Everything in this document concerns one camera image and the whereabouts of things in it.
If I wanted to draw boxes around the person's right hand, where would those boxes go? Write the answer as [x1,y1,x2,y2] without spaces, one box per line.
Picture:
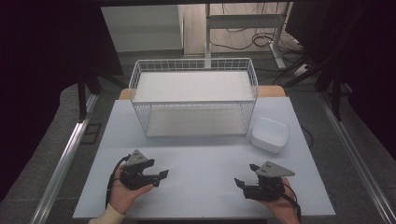
[261,176,302,224]

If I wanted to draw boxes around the black curtain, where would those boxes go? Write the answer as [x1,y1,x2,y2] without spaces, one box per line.
[285,0,396,162]
[0,0,124,203]

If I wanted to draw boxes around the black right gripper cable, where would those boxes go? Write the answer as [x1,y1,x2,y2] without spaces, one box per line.
[281,182,303,224]

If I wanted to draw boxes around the black square floor frame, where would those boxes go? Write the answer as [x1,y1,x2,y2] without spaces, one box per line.
[79,122,103,146]

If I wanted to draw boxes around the white metal desk frame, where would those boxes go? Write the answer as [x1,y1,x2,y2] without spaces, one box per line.
[204,2,294,70]

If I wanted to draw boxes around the black floor cables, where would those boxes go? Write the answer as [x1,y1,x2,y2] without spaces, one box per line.
[208,3,309,86]

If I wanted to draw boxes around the black metal stand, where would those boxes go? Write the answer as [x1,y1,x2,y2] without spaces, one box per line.
[281,55,353,122]
[76,72,128,123]

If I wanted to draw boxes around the white square bowl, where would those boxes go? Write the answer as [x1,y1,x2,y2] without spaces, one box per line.
[250,117,290,154]

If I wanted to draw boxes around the person's left hand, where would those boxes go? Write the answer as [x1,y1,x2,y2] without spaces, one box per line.
[108,173,155,216]

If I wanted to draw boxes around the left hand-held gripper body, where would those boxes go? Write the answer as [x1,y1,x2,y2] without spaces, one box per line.
[120,149,156,191]

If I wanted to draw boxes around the aluminium rail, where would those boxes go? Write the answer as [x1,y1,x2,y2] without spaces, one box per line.
[29,92,99,224]
[317,92,396,224]

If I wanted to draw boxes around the wooden table board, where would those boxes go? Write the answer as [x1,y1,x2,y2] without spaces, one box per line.
[119,85,287,101]

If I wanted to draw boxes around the white power strip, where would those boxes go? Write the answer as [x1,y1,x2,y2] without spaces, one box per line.
[292,63,313,77]

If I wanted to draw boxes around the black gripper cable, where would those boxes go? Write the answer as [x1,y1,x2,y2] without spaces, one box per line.
[281,182,303,224]
[105,154,131,209]

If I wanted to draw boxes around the white wire shelf rack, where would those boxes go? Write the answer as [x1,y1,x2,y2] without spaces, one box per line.
[128,57,259,138]

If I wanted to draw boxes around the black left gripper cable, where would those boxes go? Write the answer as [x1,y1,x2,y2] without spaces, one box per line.
[105,154,131,209]

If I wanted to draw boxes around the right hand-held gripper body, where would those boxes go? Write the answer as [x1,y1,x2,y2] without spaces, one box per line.
[251,160,296,202]

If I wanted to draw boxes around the white cabinet panel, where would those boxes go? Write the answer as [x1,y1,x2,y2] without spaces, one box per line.
[100,4,184,53]

